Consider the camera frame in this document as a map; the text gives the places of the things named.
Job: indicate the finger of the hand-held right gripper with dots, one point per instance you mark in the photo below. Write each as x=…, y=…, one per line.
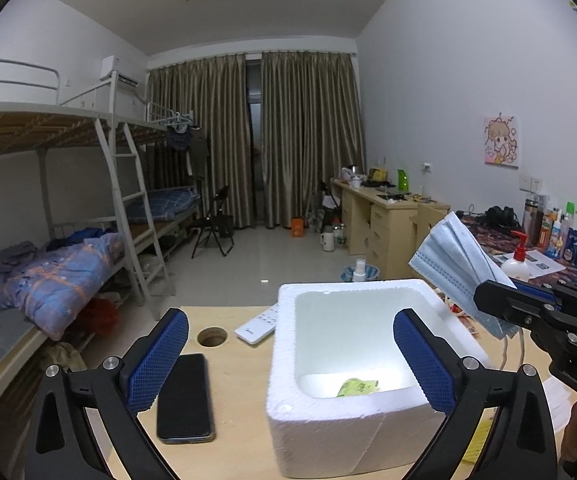
x=506, y=296
x=513, y=317

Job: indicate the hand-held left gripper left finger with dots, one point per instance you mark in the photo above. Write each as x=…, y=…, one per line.
x=161, y=360

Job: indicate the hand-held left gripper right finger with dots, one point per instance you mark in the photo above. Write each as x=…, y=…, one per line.
x=421, y=360

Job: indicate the blue face mask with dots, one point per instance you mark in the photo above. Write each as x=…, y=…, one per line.
x=448, y=255

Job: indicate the white foam box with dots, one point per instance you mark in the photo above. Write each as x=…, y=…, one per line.
x=318, y=435

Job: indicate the white lotion pump bottle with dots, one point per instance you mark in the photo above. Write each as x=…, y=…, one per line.
x=516, y=265

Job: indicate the black smartphone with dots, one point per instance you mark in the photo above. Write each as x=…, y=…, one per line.
x=183, y=400

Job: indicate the printed paper sheets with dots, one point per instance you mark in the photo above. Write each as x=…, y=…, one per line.
x=543, y=262

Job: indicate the dark patterned desk cover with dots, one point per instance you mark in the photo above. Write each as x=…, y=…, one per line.
x=488, y=240

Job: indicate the yellow-green paper scrap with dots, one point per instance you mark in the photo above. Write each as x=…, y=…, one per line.
x=357, y=386

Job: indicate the red clothing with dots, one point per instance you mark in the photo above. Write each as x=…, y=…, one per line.
x=102, y=316

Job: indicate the dark thermos flask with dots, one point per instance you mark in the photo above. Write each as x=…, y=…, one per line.
x=532, y=222

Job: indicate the black headphones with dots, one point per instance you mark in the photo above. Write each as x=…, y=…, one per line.
x=501, y=216

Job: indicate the row of toiletry bottles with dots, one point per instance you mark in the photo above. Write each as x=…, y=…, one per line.
x=568, y=240

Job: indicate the blue patterned basin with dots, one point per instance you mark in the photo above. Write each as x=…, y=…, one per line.
x=372, y=272

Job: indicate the white remote control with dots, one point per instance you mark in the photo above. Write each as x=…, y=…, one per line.
x=256, y=327

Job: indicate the wooden chair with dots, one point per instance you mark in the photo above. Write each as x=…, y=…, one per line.
x=428, y=225

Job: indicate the white spray bottle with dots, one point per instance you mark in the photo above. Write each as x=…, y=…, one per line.
x=359, y=272

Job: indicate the blue patterned quilt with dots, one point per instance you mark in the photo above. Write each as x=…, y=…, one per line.
x=63, y=275

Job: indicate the black folding chair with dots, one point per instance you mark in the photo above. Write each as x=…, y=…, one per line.
x=216, y=227

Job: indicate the white bunk bed ladder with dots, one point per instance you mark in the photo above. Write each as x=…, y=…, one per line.
x=136, y=210

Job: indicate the green plastic container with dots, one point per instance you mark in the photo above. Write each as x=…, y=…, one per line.
x=403, y=182

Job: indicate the light wooden desk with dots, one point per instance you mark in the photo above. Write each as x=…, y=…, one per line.
x=368, y=215

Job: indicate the blue plaid bedding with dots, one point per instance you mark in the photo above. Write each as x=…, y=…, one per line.
x=168, y=202

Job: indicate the yellow and black box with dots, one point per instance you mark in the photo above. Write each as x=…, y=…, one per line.
x=378, y=175

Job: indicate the dark hanging clothes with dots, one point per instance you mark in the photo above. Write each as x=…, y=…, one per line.
x=188, y=147

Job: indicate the brown curtain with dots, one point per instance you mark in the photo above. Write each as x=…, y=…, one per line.
x=208, y=135
x=313, y=135

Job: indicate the white metal bunk bed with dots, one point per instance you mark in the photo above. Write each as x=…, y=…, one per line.
x=28, y=125

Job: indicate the white air conditioner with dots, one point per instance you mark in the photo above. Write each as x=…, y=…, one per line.
x=118, y=67

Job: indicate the white wall socket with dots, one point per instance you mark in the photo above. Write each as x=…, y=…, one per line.
x=531, y=183

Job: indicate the cartoon wall poster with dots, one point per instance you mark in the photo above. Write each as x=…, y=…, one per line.
x=502, y=142

